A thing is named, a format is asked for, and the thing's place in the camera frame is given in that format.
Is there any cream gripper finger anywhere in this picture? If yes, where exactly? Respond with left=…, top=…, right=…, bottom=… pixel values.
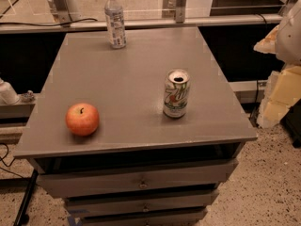
left=257, top=65, right=301, bottom=128
left=254, top=25, right=279, bottom=54

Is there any white green 7up can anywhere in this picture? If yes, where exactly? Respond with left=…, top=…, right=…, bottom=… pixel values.
left=163, top=69, right=190, bottom=119

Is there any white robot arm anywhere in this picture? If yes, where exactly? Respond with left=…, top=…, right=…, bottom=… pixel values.
left=254, top=0, right=301, bottom=128

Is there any grey drawer cabinet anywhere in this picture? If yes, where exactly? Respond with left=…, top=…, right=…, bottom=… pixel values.
left=12, top=26, right=259, bottom=226

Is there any clear plastic water bottle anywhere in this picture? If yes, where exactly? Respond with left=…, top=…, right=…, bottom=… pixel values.
left=104, top=0, right=126, bottom=49

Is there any bottom grey drawer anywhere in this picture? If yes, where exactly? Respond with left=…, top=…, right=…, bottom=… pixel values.
left=82, top=207, right=207, bottom=226

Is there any grey drawer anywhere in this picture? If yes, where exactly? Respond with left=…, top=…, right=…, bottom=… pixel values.
left=37, top=159, right=238, bottom=198
left=82, top=207, right=207, bottom=226
left=65, top=189, right=218, bottom=218

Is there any red apple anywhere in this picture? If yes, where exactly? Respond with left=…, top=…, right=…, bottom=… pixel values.
left=65, top=103, right=100, bottom=137

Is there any middle grey drawer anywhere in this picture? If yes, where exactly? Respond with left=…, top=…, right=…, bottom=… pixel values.
left=65, top=189, right=218, bottom=218

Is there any top grey drawer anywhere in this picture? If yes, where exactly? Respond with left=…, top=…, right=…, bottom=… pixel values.
left=37, top=159, right=238, bottom=198

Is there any black stand leg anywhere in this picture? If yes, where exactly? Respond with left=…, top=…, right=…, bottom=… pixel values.
left=13, top=169, right=39, bottom=226

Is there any metal frame rail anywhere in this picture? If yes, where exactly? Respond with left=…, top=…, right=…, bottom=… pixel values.
left=0, top=13, right=282, bottom=34

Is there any black cable on rail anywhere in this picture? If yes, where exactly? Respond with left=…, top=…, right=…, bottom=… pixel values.
left=0, top=17, right=99, bottom=28

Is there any black floor cable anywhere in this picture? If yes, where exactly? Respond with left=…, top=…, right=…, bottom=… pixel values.
left=0, top=142, right=26, bottom=179

